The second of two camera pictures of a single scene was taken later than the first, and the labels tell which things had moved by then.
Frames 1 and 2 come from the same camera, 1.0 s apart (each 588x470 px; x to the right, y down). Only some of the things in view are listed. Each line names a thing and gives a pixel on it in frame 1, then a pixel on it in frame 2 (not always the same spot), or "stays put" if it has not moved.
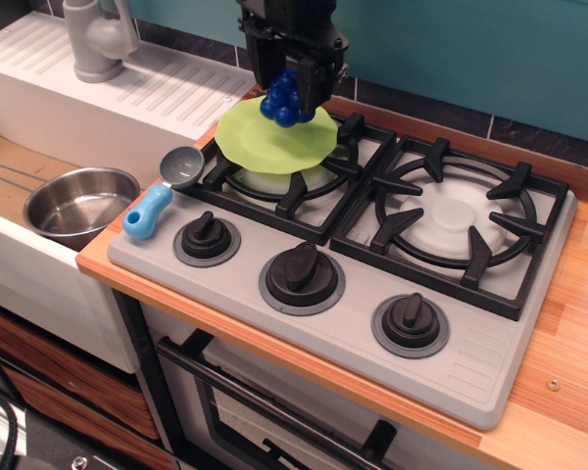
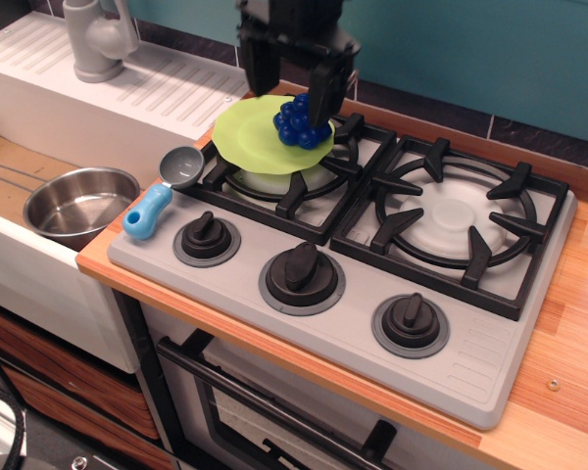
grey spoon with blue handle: [179, 167] stays put
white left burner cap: [275, 183] stays put
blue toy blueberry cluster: [282, 104] to [293, 124]
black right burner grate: [457, 217] stays put
